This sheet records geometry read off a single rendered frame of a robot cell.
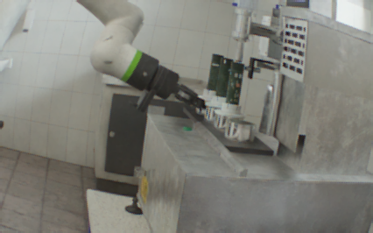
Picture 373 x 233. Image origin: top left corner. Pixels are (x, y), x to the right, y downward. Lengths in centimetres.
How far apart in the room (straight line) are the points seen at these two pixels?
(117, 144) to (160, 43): 101
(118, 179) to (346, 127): 333
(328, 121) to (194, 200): 32
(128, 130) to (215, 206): 325
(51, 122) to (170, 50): 117
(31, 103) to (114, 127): 104
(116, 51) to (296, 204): 70
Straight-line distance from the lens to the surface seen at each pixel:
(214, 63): 171
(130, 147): 439
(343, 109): 125
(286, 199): 117
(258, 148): 137
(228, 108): 150
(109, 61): 164
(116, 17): 170
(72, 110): 502
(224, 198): 113
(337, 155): 127
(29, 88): 503
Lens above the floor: 127
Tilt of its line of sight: 8 degrees down
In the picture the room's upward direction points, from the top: 10 degrees clockwise
